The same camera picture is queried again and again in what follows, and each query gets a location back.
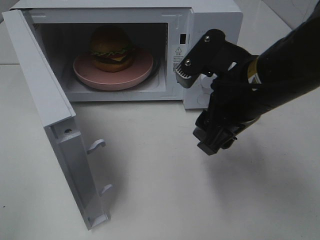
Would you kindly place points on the toy burger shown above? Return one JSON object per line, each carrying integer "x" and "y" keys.
{"x": 111, "y": 49}

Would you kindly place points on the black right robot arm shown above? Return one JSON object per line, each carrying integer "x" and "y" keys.
{"x": 287, "y": 70}

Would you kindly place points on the lower white microwave knob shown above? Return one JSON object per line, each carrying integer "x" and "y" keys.
{"x": 206, "y": 81}

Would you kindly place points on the round white door button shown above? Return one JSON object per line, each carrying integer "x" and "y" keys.
{"x": 203, "y": 99}

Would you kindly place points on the white warning label sticker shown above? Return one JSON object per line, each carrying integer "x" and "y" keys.
{"x": 178, "y": 52}

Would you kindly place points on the white microwave oven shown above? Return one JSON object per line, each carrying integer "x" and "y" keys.
{"x": 65, "y": 28}

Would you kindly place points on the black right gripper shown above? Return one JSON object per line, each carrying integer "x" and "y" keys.
{"x": 218, "y": 126}

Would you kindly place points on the white microwave door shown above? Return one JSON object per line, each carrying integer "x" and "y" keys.
{"x": 57, "y": 116}

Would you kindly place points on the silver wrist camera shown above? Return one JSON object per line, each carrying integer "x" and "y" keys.
{"x": 198, "y": 58}

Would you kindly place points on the glass microwave turntable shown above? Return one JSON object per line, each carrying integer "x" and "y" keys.
{"x": 155, "y": 68}

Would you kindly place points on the pink round plate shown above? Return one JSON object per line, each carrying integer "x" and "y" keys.
{"x": 90, "y": 75}

